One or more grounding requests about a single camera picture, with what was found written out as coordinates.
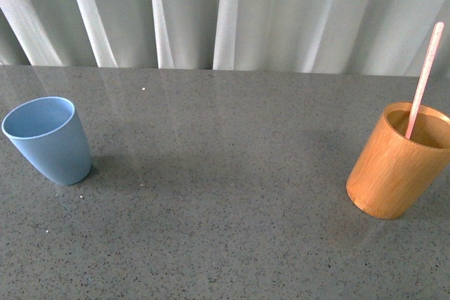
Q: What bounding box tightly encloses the blue plastic cup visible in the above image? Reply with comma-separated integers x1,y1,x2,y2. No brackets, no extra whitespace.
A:
1,96,91,185

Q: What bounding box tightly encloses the bamboo chopstick holder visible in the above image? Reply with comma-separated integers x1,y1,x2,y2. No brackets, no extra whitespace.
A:
346,102,449,219

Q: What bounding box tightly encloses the white pleated curtain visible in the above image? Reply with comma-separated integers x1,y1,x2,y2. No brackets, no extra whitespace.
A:
1,0,449,76

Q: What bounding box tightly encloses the pink chopstick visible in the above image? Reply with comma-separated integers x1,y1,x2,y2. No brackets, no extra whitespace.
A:
405,21,445,139

